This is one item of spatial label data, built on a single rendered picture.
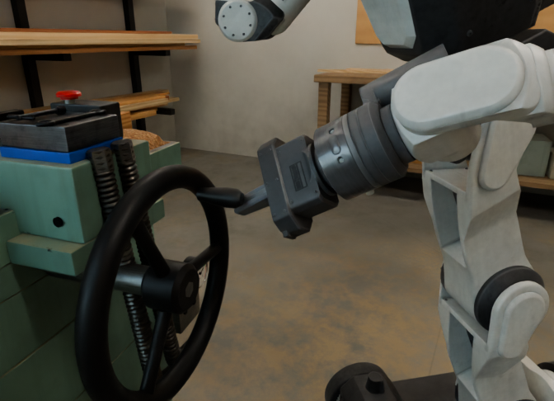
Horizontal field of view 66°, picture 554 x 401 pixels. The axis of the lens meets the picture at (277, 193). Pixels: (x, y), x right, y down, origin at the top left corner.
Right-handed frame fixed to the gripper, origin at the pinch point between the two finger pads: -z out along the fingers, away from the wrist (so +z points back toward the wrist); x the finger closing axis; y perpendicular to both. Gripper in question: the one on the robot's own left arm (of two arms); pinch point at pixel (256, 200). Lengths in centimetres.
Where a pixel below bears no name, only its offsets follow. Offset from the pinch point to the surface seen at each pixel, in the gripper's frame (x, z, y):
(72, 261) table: -4.0, -15.6, 14.7
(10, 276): -2.8, -25.5, 16.0
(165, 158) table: 19.6, -22.8, -9.6
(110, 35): 218, -159, -119
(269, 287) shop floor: 15, -80, -127
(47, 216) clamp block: 1.7, -17.6, 16.2
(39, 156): 7.3, -14.6, 18.7
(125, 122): 34.4, -34.2, -11.6
